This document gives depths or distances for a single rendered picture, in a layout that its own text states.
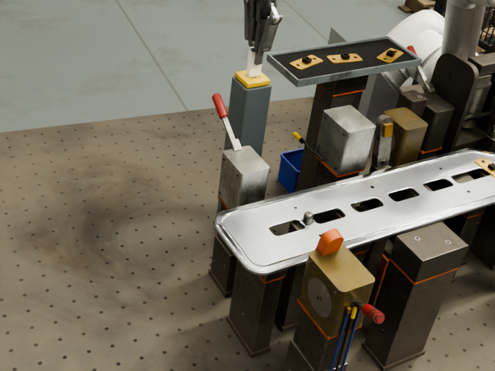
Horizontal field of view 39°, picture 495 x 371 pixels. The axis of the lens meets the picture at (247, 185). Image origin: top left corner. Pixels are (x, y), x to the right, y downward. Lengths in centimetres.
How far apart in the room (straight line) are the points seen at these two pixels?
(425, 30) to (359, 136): 87
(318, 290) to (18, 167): 107
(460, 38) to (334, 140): 61
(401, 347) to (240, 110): 63
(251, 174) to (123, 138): 80
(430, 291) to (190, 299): 55
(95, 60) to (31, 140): 202
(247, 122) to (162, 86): 231
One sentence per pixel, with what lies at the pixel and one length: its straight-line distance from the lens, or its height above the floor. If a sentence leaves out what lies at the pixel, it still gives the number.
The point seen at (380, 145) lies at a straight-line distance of 162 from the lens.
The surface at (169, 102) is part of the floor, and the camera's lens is 373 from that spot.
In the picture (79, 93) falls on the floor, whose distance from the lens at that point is 379.
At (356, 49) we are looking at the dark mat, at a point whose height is 116.
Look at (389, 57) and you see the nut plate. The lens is 176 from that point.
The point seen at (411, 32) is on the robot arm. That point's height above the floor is 101.
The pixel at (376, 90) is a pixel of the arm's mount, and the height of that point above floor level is 87.
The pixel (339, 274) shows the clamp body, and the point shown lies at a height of 106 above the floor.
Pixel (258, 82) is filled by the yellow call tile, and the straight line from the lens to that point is 155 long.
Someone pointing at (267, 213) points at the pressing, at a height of 100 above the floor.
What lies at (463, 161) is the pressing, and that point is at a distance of 174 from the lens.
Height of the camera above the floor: 188
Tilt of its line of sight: 36 degrees down
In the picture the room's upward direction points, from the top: 8 degrees clockwise
